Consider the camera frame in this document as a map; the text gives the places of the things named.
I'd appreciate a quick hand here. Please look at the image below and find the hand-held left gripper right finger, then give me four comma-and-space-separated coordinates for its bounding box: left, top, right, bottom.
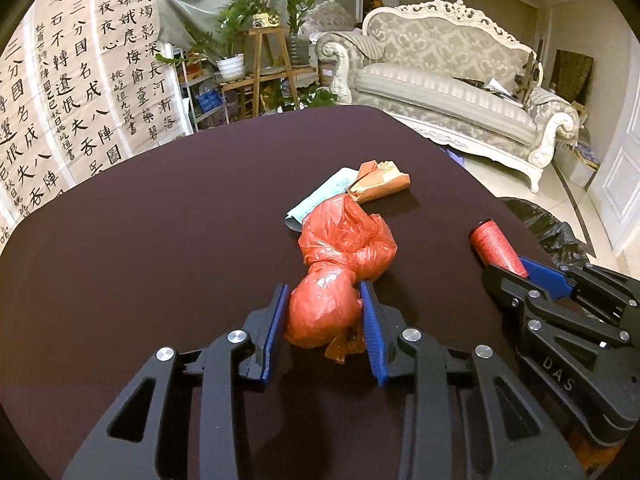
357, 280, 587, 480

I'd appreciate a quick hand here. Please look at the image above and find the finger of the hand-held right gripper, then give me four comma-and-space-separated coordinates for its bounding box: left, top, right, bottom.
481, 262, 632, 349
517, 256, 640, 311

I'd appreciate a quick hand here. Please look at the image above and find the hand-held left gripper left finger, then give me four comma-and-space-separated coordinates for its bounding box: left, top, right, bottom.
62, 284, 293, 480

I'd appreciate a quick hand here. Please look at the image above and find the red thread spool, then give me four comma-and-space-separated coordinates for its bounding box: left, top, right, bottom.
469, 219, 530, 279

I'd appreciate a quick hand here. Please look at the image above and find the black garbage bag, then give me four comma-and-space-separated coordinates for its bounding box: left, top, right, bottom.
500, 197, 593, 268

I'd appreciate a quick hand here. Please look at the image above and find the orange plastic bag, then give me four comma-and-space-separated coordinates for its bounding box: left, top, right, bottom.
284, 195, 398, 363

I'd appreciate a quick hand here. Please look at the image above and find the white door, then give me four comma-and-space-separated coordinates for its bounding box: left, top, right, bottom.
585, 87, 640, 281

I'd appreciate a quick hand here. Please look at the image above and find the box with blue print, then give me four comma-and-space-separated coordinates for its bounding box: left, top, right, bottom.
552, 142, 602, 192

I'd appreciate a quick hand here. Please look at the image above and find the light blue packet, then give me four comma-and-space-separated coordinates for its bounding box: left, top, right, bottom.
285, 169, 361, 233

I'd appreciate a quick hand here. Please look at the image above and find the brown paper wrapper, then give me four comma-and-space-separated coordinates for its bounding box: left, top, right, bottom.
348, 160, 412, 206

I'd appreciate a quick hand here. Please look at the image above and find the ornate grey white sofa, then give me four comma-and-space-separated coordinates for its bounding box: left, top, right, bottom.
315, 0, 581, 193

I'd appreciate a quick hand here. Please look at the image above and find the dark woven panel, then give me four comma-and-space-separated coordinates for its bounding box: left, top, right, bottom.
552, 50, 595, 107

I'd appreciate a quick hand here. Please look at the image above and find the dark wooden ornament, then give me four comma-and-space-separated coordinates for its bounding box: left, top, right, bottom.
515, 50, 544, 97

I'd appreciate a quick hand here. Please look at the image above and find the low leafy green plant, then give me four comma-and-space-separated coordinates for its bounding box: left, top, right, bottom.
270, 82, 341, 112

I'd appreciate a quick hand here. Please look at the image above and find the blue plastic crate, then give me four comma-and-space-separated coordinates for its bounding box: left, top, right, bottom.
195, 87, 224, 114

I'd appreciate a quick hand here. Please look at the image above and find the metal shelf rack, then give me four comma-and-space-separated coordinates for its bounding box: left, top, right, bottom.
172, 47, 227, 132

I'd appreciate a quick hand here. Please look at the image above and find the wooden plant stand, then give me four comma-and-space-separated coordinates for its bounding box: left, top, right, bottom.
220, 25, 321, 122

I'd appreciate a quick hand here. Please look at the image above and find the fern in white pot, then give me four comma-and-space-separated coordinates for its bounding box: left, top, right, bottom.
170, 0, 281, 82

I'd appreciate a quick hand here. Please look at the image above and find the grey striped throw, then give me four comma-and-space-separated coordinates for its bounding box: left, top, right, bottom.
331, 30, 387, 62

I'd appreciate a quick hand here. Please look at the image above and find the ornate grey armchair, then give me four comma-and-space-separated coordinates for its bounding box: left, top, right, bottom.
305, 0, 366, 36

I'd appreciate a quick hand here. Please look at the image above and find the tall dark green potted plant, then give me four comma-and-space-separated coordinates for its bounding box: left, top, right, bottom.
275, 0, 326, 67

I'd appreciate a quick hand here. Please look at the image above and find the calligraphy wall hanging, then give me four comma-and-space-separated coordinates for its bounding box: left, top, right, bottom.
0, 0, 193, 241

